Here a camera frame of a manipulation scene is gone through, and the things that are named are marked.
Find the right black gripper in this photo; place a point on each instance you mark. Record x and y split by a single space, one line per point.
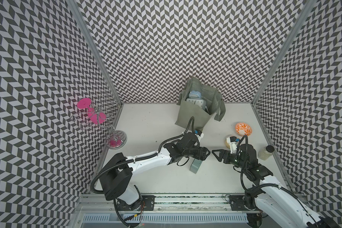
222 152

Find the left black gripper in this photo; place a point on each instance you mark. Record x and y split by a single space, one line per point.
204 156

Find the large green analog clock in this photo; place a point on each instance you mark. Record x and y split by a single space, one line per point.
195 165

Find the green canvas bag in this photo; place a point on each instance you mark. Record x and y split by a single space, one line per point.
213 105

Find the green rectangular analog clock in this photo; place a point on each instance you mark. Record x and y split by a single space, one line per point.
199 102

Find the orange round clock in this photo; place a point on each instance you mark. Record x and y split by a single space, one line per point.
227 141

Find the blue square alarm clock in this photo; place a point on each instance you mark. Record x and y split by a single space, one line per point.
194 95

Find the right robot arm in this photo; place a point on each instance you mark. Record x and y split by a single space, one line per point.
263 191

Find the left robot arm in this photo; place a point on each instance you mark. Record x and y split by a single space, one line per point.
113 181

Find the orange patterned bowl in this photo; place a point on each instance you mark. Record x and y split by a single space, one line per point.
242 129

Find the jar with black lid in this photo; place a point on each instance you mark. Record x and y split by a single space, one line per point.
266 152

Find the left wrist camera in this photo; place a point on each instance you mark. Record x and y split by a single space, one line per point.
199 134

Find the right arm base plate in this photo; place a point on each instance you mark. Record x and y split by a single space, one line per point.
241 203

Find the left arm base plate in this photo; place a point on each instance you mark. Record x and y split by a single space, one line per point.
146 202

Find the aluminium front rail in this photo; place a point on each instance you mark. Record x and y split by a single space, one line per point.
174 203

